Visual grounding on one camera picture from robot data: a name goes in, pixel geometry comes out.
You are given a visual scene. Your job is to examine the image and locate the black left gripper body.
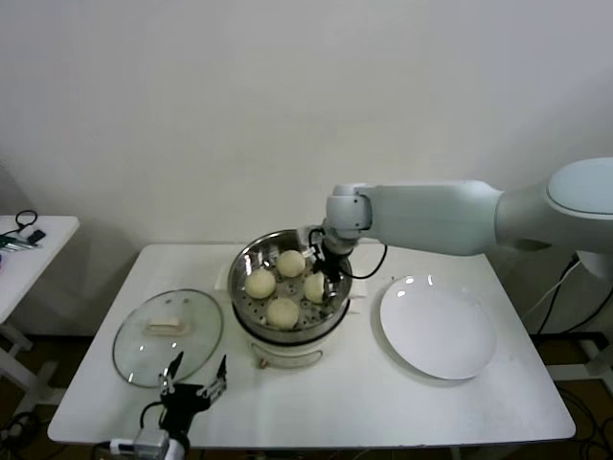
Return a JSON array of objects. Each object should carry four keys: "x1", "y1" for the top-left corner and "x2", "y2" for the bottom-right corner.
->
[{"x1": 160, "y1": 382, "x2": 215, "y2": 435}]

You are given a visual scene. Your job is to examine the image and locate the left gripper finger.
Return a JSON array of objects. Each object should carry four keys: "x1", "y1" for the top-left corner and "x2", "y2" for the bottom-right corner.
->
[
  {"x1": 198, "y1": 355, "x2": 228, "y2": 399},
  {"x1": 160, "y1": 352, "x2": 185, "y2": 395}
]

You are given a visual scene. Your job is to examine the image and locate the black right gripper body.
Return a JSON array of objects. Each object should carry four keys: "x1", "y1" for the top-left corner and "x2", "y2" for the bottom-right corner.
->
[{"x1": 315, "y1": 241, "x2": 347, "y2": 284}]

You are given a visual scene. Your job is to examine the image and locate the white steamed baozi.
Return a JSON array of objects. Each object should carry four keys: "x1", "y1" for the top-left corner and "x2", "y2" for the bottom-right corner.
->
[
  {"x1": 245, "y1": 268, "x2": 278, "y2": 299},
  {"x1": 304, "y1": 272, "x2": 328, "y2": 304},
  {"x1": 277, "y1": 249, "x2": 307, "y2": 278},
  {"x1": 266, "y1": 296, "x2": 301, "y2": 331}
]

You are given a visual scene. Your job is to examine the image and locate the glass lid with cream handle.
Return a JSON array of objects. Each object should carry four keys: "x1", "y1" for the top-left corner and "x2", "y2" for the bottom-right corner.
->
[{"x1": 112, "y1": 287, "x2": 225, "y2": 388}]

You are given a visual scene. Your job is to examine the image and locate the steel steamer basket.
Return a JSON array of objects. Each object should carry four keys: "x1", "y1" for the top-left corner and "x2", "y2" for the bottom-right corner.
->
[{"x1": 215, "y1": 229, "x2": 370, "y2": 336}]

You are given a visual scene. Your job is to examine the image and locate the white electric pot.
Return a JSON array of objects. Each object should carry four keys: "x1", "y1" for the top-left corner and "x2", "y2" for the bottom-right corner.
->
[{"x1": 233, "y1": 296, "x2": 361, "y2": 371}]

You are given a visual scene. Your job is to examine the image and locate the white round plate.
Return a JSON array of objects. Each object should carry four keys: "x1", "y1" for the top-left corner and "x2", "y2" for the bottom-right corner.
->
[{"x1": 379, "y1": 274, "x2": 499, "y2": 382}]

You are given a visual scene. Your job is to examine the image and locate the white side table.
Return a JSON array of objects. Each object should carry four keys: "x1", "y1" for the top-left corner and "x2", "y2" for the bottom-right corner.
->
[{"x1": 0, "y1": 214, "x2": 80, "y2": 413}]

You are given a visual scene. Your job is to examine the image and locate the black left camera cable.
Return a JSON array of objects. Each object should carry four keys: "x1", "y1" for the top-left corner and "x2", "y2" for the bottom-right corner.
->
[{"x1": 140, "y1": 402, "x2": 167, "y2": 430}]

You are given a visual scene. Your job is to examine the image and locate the black camera cable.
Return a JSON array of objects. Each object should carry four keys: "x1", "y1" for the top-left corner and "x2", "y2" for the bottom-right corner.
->
[
  {"x1": 140, "y1": 402, "x2": 167, "y2": 430},
  {"x1": 334, "y1": 241, "x2": 388, "y2": 280}
]

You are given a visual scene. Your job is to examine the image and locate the black right camera cable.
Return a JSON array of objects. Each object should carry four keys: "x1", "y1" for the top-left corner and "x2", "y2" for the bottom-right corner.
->
[{"x1": 334, "y1": 241, "x2": 388, "y2": 280}]

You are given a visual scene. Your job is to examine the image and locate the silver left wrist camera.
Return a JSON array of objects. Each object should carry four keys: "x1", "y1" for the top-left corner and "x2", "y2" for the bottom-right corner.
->
[{"x1": 108, "y1": 428, "x2": 172, "y2": 456}]

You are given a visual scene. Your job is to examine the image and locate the black floor cable bundle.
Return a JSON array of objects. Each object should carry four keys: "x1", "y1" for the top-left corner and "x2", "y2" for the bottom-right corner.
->
[{"x1": 0, "y1": 409, "x2": 44, "y2": 442}]

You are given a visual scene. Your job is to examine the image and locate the black power cable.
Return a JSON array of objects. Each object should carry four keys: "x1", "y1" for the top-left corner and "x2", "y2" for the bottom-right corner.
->
[{"x1": 538, "y1": 267, "x2": 613, "y2": 336}]

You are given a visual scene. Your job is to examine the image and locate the white power cable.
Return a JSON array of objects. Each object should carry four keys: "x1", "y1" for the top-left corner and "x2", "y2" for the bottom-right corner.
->
[{"x1": 521, "y1": 261, "x2": 581, "y2": 322}]

